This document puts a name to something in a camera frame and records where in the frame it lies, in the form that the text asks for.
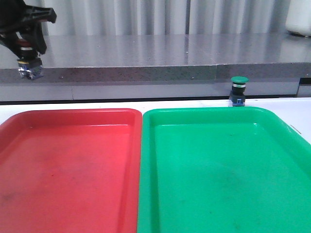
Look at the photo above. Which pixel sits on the green plastic tray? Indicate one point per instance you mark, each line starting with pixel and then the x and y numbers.
pixel 223 170

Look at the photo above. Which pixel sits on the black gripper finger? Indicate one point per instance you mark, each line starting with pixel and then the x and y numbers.
pixel 30 28
pixel 11 41

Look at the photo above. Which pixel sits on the red plastic tray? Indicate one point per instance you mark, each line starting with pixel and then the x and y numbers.
pixel 70 171

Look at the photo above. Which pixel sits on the green mushroom push button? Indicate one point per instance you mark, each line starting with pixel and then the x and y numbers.
pixel 237 97

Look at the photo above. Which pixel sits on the white container in background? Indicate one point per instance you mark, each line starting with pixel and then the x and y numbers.
pixel 298 19

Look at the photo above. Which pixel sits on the red mushroom push button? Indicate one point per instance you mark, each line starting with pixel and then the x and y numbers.
pixel 29 64

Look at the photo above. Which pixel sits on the grey stone counter slab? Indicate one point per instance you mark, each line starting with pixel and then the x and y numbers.
pixel 185 58

